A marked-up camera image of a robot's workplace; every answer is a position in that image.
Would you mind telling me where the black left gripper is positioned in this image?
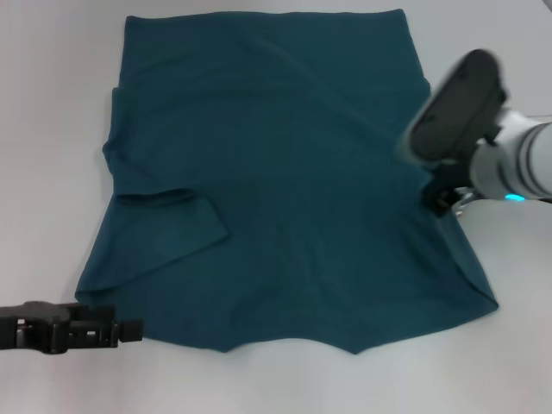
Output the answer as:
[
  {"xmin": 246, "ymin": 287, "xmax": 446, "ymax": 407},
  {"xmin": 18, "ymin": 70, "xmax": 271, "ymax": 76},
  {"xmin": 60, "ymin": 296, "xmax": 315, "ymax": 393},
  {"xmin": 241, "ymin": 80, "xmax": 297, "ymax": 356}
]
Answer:
[{"xmin": 0, "ymin": 301, "xmax": 143, "ymax": 355}]

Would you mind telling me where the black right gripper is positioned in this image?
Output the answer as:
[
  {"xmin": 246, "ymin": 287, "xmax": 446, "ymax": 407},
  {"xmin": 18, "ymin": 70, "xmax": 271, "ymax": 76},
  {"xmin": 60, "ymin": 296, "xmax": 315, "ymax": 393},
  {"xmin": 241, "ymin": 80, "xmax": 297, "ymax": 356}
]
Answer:
[{"xmin": 420, "ymin": 161, "xmax": 475, "ymax": 219}]

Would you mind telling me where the teal blue shirt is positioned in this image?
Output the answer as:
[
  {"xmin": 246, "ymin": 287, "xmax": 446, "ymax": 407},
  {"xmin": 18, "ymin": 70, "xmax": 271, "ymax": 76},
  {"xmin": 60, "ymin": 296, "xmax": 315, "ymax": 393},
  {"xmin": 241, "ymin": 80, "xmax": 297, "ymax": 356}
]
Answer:
[{"xmin": 73, "ymin": 15, "xmax": 500, "ymax": 355}]

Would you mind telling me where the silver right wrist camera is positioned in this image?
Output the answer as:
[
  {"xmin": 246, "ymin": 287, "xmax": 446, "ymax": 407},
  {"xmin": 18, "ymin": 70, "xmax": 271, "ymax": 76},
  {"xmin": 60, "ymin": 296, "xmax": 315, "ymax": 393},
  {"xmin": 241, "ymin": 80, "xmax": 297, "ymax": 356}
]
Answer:
[{"xmin": 396, "ymin": 47, "xmax": 510, "ymax": 167}]

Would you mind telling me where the right wrist connector cable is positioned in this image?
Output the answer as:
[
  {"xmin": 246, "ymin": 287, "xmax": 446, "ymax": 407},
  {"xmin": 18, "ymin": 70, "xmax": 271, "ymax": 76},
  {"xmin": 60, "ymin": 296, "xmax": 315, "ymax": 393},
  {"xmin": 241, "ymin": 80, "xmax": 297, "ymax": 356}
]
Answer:
[{"xmin": 452, "ymin": 189, "xmax": 478, "ymax": 216}]

